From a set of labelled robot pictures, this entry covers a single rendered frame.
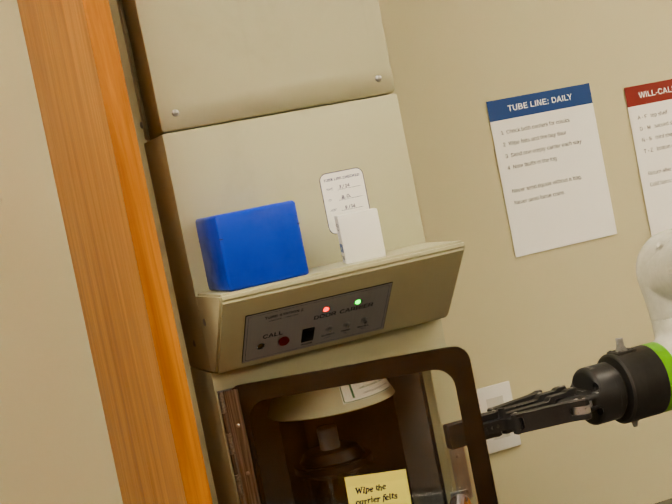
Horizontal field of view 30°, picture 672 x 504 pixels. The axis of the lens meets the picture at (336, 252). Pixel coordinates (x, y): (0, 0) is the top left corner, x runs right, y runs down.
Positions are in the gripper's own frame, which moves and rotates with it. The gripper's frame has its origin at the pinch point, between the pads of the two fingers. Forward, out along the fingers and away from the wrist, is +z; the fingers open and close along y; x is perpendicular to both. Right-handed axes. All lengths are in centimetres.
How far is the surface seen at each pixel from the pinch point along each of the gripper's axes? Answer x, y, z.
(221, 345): -16.8, -5.3, 27.6
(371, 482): 3.5, -2.9, 13.3
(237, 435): -5.0, -9.9, 26.7
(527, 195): -25, -55, -44
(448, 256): -21.5, -0.7, -1.6
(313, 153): -37.4, -11.5, 9.1
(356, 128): -39.5, -11.5, 2.6
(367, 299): -18.3, -3.7, 8.8
